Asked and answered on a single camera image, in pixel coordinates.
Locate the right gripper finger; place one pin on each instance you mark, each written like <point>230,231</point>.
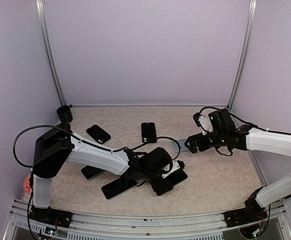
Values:
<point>192,146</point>
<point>191,141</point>

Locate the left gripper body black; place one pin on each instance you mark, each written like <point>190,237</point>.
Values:
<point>151,176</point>

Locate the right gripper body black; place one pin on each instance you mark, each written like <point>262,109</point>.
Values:
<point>204,145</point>

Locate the light blue phone case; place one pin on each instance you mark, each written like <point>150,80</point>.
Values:
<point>179,145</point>

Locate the black phone teal edge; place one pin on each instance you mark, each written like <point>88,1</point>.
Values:
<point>177,177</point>

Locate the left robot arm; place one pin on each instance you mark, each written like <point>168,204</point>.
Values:
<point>58,146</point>

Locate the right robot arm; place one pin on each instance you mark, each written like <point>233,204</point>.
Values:
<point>218,130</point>

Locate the black phone case middle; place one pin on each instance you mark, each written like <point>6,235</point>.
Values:
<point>148,133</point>

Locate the black phone case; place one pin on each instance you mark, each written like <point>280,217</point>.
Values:
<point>148,133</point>
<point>98,134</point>

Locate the black phone lower middle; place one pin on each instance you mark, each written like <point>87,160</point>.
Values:
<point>118,187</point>

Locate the black phone upper left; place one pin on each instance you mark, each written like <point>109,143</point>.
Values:
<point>90,172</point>

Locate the black phone case left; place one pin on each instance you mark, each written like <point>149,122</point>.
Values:
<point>98,134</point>

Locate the dark green mug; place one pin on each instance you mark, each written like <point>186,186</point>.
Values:
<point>64,114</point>

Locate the red patterned round coaster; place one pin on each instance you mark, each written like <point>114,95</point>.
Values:
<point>27,184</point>

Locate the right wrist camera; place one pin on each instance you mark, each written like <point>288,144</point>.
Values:
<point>203,122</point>

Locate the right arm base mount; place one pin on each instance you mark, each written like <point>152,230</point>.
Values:
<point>252,212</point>

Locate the front aluminium rail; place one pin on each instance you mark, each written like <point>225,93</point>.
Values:
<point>93,226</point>

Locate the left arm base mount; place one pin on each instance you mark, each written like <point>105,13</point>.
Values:
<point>51,216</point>

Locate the right aluminium frame post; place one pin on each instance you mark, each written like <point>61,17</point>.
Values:
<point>243,54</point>

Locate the aluminium frame post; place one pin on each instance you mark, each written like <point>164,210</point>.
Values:
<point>243,54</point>
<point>40,8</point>

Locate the left aluminium frame post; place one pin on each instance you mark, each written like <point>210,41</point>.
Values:
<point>40,8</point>

